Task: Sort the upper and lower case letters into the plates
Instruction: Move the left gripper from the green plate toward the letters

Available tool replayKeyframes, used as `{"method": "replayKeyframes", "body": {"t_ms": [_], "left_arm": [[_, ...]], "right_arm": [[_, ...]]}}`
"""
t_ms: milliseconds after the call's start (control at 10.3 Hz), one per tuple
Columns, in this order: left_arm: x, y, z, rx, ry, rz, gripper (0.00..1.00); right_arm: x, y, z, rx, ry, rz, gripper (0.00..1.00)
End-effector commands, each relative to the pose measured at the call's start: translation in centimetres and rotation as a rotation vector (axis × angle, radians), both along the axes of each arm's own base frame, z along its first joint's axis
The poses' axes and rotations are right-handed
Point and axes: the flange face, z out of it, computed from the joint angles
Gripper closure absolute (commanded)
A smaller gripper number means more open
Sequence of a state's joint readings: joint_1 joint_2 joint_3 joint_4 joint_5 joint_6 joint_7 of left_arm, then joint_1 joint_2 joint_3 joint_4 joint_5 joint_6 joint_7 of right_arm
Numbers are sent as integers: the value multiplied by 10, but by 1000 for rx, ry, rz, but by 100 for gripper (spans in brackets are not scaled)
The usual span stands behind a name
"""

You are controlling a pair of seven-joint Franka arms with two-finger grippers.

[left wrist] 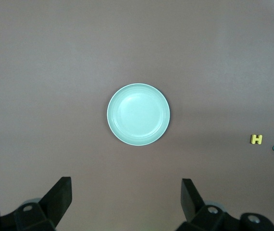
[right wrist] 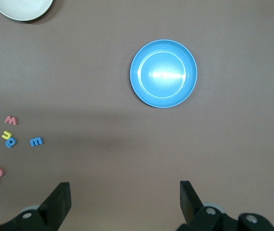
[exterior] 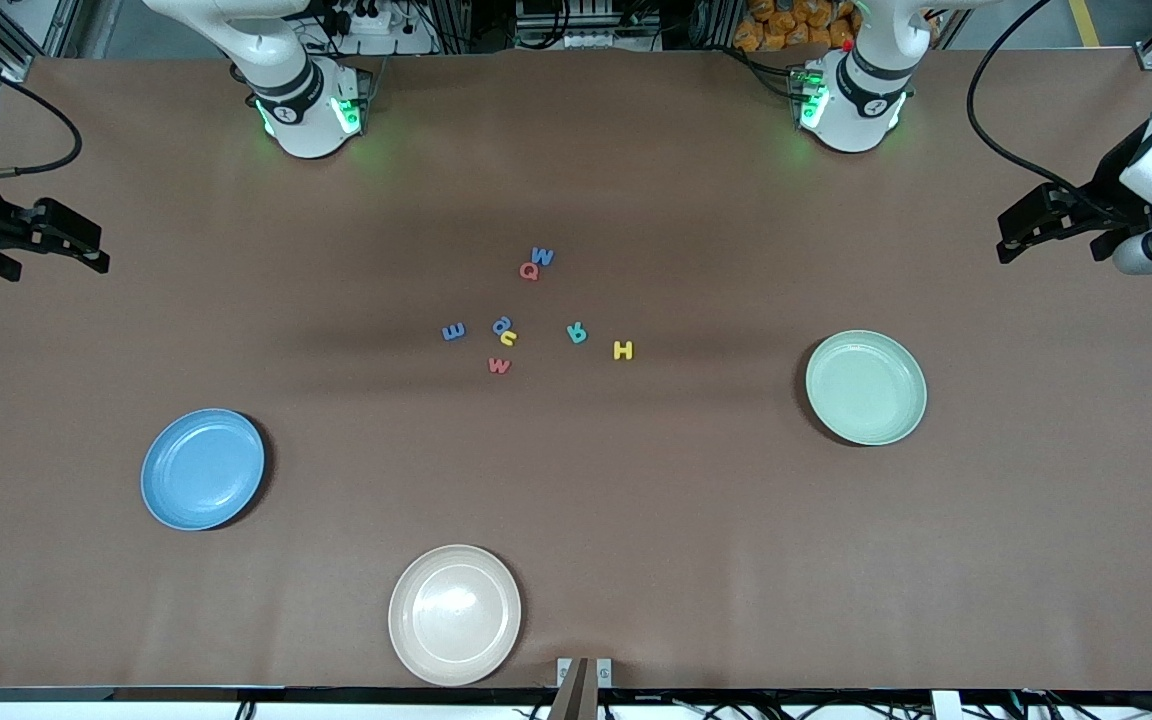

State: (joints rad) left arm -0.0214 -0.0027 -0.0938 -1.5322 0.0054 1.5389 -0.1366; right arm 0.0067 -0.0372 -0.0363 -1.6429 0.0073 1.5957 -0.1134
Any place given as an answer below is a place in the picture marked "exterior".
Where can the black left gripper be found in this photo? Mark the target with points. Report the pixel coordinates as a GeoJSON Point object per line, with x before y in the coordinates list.
{"type": "Point", "coordinates": [1104, 194]}

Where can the blue foam small m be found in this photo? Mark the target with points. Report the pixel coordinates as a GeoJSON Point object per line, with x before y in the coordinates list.
{"type": "Point", "coordinates": [453, 332]}

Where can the blue foam small a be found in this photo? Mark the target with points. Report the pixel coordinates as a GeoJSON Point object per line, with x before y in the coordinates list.
{"type": "Point", "coordinates": [502, 325]}

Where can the yellow foam capital H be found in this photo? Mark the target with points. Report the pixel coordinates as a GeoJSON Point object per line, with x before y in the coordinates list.
{"type": "Point", "coordinates": [623, 350]}

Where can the red foam capital Q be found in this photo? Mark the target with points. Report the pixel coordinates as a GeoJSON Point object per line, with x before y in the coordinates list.
{"type": "Point", "coordinates": [529, 271]}

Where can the blue foam capital W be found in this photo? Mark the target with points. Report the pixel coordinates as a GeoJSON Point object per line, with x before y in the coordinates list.
{"type": "Point", "coordinates": [543, 257]}

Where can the teal foam capital R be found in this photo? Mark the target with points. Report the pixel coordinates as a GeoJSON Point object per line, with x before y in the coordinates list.
{"type": "Point", "coordinates": [576, 333]}

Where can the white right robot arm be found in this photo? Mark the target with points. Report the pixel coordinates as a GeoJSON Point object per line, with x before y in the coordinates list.
{"type": "Point", "coordinates": [296, 90]}

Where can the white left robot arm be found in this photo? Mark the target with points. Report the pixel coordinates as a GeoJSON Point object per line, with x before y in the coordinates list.
{"type": "Point", "coordinates": [861, 90]}

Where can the green plate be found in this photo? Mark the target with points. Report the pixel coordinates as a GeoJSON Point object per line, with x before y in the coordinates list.
{"type": "Point", "coordinates": [866, 388]}

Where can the blue plate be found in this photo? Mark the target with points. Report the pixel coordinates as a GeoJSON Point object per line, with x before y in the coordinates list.
{"type": "Point", "coordinates": [202, 470]}

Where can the orange packaged goods pile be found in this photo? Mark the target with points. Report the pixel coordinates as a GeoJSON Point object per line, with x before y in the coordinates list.
{"type": "Point", "coordinates": [786, 25]}

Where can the white power strip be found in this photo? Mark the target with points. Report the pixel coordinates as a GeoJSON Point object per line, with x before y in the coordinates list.
{"type": "Point", "coordinates": [376, 25]}

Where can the beige plate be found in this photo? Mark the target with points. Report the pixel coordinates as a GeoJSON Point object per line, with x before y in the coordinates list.
{"type": "Point", "coordinates": [455, 615]}

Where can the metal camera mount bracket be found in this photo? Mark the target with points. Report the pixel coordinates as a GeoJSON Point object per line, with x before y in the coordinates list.
{"type": "Point", "coordinates": [584, 685]}

